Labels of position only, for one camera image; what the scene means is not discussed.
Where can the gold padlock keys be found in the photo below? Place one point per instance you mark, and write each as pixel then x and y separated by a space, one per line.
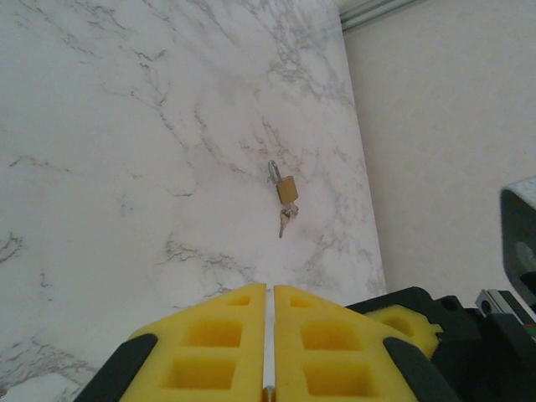
pixel 287 215

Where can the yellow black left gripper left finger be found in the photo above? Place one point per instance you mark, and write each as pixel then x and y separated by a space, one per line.
pixel 201 347

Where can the aluminium corner post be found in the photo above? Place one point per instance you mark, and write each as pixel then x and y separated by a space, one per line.
pixel 368 14

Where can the gold padlock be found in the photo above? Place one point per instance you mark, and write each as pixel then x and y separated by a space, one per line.
pixel 287 190

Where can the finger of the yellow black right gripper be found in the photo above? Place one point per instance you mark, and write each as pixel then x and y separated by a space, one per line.
pixel 456 335

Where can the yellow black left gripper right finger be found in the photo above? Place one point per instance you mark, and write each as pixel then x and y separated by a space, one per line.
pixel 335 352

